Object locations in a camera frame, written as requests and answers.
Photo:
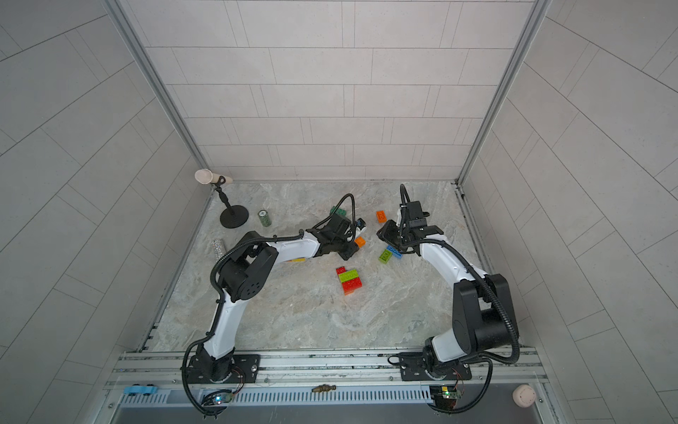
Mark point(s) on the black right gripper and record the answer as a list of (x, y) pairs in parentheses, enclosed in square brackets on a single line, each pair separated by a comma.
[(390, 234)]

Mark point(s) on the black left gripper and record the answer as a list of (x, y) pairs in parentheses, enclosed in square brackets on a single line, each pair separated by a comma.
[(349, 246)]

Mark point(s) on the small lime green lego brick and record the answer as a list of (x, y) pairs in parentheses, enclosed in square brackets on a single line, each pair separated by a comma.
[(385, 256)]

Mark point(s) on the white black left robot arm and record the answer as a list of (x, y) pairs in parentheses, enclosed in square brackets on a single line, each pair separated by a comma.
[(242, 272)]

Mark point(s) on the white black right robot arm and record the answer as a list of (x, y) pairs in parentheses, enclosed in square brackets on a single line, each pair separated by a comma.
[(484, 326)]

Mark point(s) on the blue lego brick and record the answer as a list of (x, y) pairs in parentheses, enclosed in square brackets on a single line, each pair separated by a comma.
[(394, 252)]

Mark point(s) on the green camouflage can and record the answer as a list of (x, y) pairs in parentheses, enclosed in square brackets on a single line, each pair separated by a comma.
[(264, 218)]

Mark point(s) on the black microphone stand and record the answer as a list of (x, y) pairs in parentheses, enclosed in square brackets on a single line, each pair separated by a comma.
[(233, 216)]

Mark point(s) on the glitter silver microphone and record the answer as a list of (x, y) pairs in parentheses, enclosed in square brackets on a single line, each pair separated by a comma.
[(219, 248)]

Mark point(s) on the brass fitting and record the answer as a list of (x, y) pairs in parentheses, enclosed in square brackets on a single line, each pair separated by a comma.
[(323, 388)]

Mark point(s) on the right circuit board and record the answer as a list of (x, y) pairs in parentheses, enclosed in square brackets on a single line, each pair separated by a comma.
[(445, 397)]

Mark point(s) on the circuit board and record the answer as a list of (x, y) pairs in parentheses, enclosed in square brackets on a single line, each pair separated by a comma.
[(219, 398), (445, 397)]

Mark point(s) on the left circuit board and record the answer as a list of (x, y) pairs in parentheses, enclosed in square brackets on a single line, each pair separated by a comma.
[(219, 398)]

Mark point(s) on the beige round knob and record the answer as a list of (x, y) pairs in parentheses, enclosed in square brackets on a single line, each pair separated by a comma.
[(524, 396)]

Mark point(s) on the light blue clip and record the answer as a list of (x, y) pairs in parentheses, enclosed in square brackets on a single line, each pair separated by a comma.
[(135, 390)]

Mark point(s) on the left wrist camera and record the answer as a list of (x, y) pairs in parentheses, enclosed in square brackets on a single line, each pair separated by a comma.
[(360, 223)]

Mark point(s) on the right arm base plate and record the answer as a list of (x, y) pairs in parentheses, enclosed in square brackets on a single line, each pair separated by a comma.
[(423, 366)]

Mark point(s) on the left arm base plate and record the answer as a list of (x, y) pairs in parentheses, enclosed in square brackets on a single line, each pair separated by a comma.
[(233, 368)]

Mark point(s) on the left metal corner post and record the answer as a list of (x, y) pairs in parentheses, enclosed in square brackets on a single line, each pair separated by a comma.
[(132, 41)]

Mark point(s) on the metal corner frame post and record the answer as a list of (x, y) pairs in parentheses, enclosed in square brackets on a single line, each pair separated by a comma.
[(536, 16)]

